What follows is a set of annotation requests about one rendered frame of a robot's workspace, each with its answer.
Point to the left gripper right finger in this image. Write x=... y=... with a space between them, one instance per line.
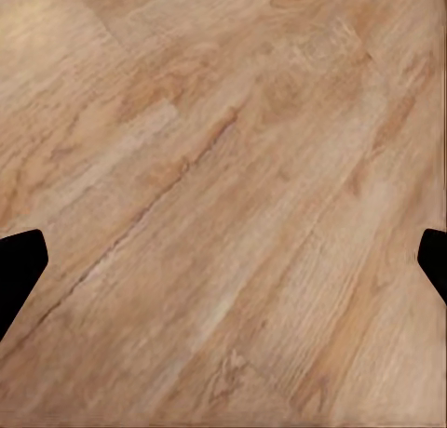
x=432 y=257

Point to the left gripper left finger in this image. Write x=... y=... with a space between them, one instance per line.
x=23 y=258

